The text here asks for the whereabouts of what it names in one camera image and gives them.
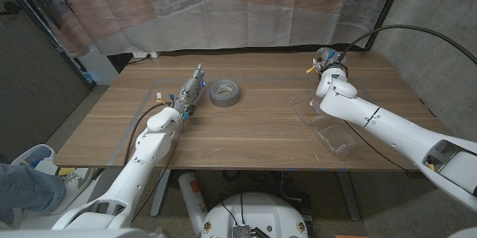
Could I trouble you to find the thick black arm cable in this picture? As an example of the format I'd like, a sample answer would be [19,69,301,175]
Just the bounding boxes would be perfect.
[336,24,477,68]
[122,101,173,166]

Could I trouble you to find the perforated partition panel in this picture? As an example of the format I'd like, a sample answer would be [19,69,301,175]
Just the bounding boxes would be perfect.
[0,0,94,163]

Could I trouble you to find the grey duct tape roll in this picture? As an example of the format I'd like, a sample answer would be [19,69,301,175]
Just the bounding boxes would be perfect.
[209,79,241,109]

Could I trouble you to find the black backdrop stand pole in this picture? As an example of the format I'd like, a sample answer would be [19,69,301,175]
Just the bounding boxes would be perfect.
[364,0,410,51]

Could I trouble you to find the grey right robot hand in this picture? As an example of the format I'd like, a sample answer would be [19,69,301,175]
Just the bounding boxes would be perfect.
[312,46,347,75]

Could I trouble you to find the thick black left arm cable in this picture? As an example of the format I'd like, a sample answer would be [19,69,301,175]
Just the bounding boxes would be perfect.
[122,101,173,166]

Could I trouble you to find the printed room backdrop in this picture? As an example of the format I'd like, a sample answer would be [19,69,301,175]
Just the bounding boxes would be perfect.
[7,0,402,58]

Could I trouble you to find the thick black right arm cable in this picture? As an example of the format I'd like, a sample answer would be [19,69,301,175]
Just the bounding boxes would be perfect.
[336,24,477,68]

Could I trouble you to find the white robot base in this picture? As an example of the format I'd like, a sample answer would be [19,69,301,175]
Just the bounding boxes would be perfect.
[200,192,310,238]

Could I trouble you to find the white storage bin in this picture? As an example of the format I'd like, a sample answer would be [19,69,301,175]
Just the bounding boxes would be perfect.
[10,143,95,195]

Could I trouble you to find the black floor cable bundle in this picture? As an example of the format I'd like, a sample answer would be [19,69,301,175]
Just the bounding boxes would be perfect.
[221,169,311,213]

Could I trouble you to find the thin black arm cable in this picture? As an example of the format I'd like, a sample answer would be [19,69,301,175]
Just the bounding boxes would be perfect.
[344,119,423,176]
[130,116,186,224]

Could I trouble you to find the white power strip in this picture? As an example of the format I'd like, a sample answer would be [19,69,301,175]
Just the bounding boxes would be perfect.
[131,51,161,60]

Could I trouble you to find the white sneaker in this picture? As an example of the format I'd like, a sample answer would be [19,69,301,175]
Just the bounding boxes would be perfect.
[60,170,86,195]

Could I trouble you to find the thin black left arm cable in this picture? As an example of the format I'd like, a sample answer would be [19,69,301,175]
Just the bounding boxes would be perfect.
[130,116,186,224]

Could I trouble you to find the clear plastic clamshell container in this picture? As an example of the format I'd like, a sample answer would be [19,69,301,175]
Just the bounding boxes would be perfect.
[290,97,356,156]

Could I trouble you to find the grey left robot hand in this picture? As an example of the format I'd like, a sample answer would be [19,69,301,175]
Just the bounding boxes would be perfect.
[172,63,207,117]

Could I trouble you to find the white roll with orange label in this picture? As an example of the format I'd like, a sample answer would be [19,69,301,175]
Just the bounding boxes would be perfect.
[177,171,210,237]

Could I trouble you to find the white table leg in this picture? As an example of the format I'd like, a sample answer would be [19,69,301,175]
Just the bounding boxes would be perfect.
[149,169,173,218]
[336,170,361,222]

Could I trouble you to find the person's leg in jeans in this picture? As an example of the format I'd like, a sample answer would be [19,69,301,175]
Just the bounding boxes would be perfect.
[0,162,67,226]

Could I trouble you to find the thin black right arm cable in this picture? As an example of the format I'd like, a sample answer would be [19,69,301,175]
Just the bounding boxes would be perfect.
[344,119,423,176]

